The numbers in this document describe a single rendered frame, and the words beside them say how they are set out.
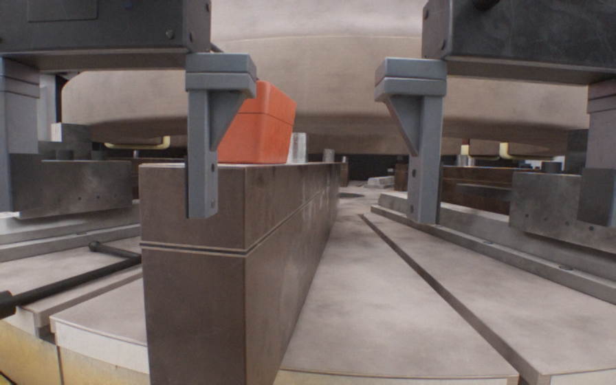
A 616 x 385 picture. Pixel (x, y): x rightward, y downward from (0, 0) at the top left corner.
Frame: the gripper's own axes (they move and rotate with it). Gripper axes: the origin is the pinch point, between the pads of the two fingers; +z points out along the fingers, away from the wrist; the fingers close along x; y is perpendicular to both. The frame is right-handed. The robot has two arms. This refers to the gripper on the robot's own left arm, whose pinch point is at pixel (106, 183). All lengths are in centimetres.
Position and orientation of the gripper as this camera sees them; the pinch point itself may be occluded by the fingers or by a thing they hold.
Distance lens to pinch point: 24.8
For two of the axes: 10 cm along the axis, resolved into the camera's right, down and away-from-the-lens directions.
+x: -10.0, -0.2, 0.0
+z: -0.3, 9.9, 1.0
